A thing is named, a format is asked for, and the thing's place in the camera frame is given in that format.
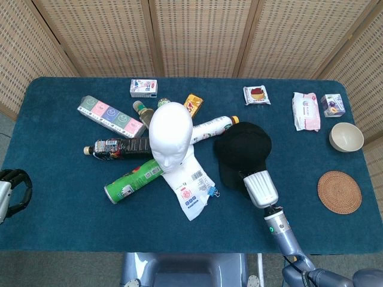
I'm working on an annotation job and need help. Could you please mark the white pink wet wipes pack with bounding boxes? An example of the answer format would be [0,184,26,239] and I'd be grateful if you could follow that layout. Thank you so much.
[291,91,321,132]

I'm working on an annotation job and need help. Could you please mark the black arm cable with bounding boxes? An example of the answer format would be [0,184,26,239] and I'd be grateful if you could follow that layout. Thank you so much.
[283,256,318,287]

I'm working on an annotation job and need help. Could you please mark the woven bamboo folding screen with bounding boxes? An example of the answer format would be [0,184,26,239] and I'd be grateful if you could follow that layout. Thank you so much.
[0,0,383,120]

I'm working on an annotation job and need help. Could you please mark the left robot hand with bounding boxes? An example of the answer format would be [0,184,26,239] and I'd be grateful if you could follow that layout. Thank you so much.
[0,169,33,224]

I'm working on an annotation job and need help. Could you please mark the dark tea bottle black label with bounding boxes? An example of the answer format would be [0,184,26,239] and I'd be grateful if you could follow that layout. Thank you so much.
[83,137,154,160]

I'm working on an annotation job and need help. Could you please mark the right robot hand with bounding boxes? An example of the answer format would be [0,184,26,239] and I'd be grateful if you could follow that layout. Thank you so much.
[238,169,279,209]

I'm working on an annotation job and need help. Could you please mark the white drink bottle orange cap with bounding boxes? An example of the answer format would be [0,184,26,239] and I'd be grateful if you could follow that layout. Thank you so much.
[189,115,240,145]

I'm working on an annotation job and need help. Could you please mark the cream bowl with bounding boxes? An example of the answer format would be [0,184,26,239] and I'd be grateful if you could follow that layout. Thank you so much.
[329,122,365,152]

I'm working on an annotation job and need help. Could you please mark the purple juice carton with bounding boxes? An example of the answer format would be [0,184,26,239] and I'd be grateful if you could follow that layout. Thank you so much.
[320,93,346,118]

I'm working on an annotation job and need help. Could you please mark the white printed plastic bag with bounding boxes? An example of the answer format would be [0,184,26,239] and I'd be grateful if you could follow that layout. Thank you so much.
[161,148,216,222]

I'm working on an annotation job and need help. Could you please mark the snack packet red picture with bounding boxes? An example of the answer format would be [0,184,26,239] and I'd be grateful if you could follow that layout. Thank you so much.
[242,85,272,106]

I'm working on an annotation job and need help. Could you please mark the brown bottle grey cap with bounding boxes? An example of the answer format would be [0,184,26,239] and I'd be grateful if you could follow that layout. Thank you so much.
[132,100,155,129]

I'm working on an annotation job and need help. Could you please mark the blue table cloth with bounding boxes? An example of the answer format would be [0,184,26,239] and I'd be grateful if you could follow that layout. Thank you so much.
[0,77,383,255]

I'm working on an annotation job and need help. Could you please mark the multicolour tissue pack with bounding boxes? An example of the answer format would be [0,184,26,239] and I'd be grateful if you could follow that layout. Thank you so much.
[77,94,147,138]

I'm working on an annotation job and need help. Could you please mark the white mannequin head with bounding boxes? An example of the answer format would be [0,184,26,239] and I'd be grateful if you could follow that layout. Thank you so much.
[148,102,195,173]

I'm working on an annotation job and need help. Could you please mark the yellow snack box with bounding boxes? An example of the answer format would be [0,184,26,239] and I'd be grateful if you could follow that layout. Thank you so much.
[183,93,204,118]

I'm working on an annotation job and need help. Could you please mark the black baseball cap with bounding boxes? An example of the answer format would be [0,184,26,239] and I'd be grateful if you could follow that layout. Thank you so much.
[213,121,272,191]

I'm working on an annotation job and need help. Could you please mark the white blue milk carton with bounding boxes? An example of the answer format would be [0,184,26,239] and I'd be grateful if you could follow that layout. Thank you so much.
[129,78,159,99]

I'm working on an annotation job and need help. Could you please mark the green chips can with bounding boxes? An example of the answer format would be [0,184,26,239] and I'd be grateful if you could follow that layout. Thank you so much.
[104,158,165,205]

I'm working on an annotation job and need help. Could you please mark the round woven coaster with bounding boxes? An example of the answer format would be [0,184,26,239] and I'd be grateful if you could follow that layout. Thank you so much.
[317,170,363,215]

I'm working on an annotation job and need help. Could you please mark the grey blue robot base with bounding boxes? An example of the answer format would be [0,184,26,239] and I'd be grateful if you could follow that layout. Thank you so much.
[121,252,261,287]

